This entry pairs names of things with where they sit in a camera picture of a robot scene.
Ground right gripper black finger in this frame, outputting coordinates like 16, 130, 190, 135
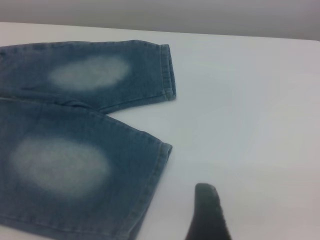
184, 182, 232, 240

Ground blue denim jeans with print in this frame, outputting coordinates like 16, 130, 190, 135
0, 39, 178, 240

